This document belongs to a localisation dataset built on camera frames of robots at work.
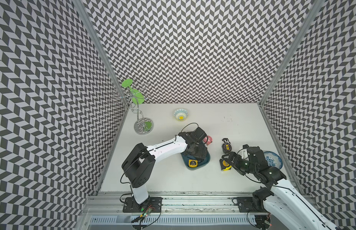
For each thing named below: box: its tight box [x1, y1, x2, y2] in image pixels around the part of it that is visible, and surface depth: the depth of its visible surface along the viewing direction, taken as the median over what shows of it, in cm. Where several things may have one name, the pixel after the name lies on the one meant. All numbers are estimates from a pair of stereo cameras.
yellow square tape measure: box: [188, 159, 199, 168], surface depth 86 cm
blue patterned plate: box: [263, 150, 283, 170], surface depth 88 cm
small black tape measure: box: [221, 138, 233, 154], surface depth 93 cm
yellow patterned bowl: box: [173, 107, 190, 122], surface depth 113 cm
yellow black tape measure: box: [219, 158, 233, 172], surface depth 84 cm
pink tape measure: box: [202, 135, 213, 146], surface depth 98 cm
